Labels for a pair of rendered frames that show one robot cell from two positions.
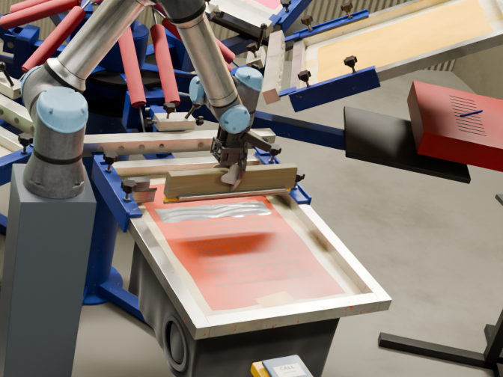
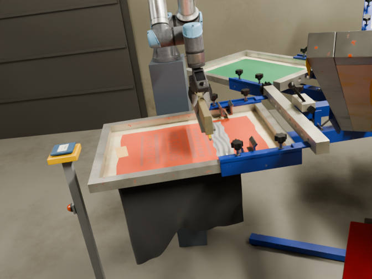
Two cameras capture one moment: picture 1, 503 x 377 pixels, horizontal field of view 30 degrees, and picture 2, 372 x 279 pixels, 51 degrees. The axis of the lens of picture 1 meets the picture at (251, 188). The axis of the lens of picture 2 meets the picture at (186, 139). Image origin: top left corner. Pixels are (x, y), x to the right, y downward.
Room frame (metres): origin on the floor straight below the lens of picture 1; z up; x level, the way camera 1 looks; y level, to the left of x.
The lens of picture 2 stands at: (3.07, -1.31, 1.68)
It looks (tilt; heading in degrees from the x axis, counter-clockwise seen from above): 25 degrees down; 121
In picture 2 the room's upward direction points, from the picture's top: 8 degrees counter-clockwise
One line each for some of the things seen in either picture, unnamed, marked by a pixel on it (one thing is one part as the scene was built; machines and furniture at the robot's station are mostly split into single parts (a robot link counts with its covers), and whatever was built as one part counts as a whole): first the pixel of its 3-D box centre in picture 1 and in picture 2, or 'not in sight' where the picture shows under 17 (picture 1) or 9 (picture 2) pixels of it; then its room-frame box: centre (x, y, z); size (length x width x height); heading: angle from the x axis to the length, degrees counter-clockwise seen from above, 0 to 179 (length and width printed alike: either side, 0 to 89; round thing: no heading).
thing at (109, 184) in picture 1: (116, 193); (230, 108); (2.33, 0.38, 0.98); 0.30 x 0.05 x 0.07; 33
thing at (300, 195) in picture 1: (281, 182); (259, 159); (2.64, -0.09, 0.98); 0.30 x 0.05 x 0.07; 33
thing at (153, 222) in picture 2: not in sight; (186, 213); (2.35, -0.19, 0.74); 0.46 x 0.04 x 0.42; 33
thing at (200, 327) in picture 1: (234, 232); (188, 139); (2.28, 0.02, 0.97); 0.79 x 0.58 x 0.04; 33
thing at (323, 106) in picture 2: (165, 125); (316, 109); (2.76, 0.32, 1.02); 0.17 x 0.06 x 0.05; 33
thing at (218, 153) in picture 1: (232, 141); (197, 76); (2.33, 0.08, 1.23); 0.09 x 0.08 x 0.12; 123
